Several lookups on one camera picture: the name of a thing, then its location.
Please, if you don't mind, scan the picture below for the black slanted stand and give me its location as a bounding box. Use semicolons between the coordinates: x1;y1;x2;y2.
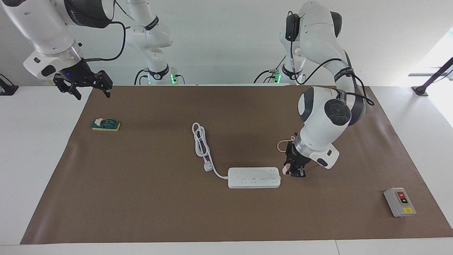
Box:
411;57;453;97

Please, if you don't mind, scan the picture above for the white power strip cord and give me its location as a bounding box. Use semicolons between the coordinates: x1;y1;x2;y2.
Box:
191;122;230;180

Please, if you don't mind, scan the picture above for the black table clamp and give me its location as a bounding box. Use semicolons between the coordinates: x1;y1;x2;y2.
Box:
0;73;19;96

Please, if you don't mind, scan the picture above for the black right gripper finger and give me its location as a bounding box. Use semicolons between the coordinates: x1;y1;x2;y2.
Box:
53;78;82;101
92;70;114;98

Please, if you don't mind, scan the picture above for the green knife switch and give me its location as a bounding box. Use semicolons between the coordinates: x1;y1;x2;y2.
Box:
91;118;121;132

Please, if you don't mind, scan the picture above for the grey on off switch box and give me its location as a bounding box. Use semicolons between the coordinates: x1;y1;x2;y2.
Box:
383;187;417;218

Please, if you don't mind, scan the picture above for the black right base cable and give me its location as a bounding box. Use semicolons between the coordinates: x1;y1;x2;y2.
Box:
134;68;151;86

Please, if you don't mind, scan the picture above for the black base cable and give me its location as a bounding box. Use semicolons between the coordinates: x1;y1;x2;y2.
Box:
134;68;151;86
253;56;288;85

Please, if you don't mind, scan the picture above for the white power strip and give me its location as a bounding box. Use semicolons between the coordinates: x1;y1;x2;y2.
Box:
228;167;282;189

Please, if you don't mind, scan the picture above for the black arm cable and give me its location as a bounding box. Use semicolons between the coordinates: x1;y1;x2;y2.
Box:
83;21;127;63
285;11;375;107

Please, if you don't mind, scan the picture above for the brown paper table mat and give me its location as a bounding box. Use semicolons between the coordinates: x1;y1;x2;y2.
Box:
20;85;453;245

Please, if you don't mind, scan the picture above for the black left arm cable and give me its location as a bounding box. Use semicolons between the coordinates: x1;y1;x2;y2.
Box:
285;11;375;107

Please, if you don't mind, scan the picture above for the black left base cable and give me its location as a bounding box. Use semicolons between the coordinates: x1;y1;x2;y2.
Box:
253;56;288;85

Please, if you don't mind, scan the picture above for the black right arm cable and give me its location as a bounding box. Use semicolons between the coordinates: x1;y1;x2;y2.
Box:
83;21;127;63

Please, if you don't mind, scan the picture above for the pink charging cable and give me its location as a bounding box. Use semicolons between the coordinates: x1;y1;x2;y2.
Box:
277;132;299;154

